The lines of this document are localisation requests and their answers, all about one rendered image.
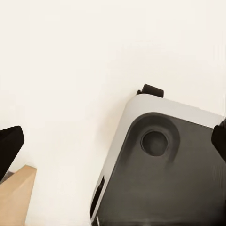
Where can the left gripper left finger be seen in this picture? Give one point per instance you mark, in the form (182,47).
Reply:
(11,141)

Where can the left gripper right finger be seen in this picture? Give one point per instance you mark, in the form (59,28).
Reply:
(218,139)

